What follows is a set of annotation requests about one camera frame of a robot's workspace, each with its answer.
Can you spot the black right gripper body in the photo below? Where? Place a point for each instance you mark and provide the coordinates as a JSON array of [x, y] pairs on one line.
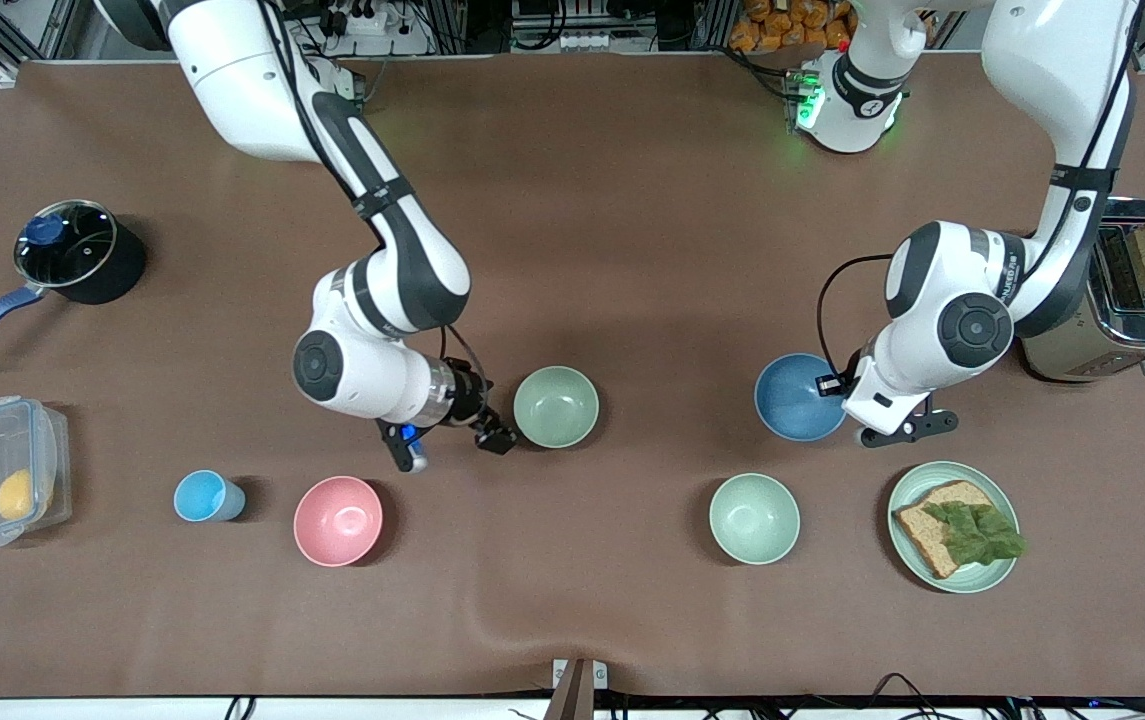
[[469, 399]]

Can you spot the blue bowl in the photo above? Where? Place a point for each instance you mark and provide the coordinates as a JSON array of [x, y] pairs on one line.
[[792, 400]]

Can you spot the sage green bowl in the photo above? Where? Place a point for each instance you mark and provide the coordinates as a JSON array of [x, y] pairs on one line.
[[557, 405]]

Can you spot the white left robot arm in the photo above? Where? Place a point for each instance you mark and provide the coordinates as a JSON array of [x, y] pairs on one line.
[[1062, 70]]

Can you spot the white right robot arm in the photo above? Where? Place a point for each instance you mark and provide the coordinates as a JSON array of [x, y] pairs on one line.
[[232, 90]]

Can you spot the pale mint bowl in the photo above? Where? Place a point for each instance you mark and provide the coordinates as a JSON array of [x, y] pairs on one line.
[[754, 518]]

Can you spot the pink bowl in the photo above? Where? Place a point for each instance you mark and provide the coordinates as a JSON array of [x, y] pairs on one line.
[[338, 521]]

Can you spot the brown bread slice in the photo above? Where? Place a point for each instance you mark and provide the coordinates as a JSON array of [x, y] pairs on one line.
[[927, 535]]

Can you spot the green lettuce leaf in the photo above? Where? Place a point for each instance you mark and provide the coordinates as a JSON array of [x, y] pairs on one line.
[[977, 532]]

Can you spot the mint green plate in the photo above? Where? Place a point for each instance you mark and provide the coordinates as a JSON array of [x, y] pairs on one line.
[[982, 580]]

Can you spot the cream and chrome toaster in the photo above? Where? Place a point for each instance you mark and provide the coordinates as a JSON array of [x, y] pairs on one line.
[[1112, 340]]

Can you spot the blue cup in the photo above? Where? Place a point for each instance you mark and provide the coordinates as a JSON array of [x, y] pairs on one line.
[[202, 497]]

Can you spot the bag of orange snacks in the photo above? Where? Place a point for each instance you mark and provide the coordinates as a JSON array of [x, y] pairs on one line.
[[782, 25]]

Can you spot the white power strip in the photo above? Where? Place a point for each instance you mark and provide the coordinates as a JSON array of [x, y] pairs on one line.
[[582, 42], [372, 22]]

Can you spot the glass pot lid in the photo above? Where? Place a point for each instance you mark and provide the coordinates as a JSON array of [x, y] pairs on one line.
[[72, 250]]

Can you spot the yellow lemon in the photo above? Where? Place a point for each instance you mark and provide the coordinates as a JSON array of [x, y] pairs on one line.
[[15, 495]]

